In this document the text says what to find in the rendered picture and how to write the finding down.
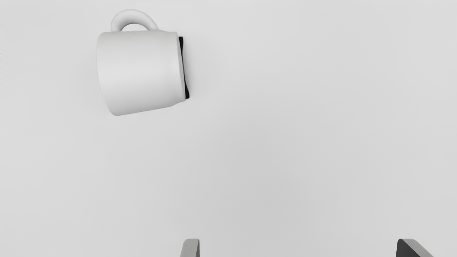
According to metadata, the white ceramic mug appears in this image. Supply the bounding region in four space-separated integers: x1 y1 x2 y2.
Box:
96 9 190 116

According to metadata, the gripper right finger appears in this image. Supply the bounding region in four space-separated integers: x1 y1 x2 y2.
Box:
396 238 435 257

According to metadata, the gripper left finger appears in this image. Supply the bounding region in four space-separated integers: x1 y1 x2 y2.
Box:
180 238 200 257

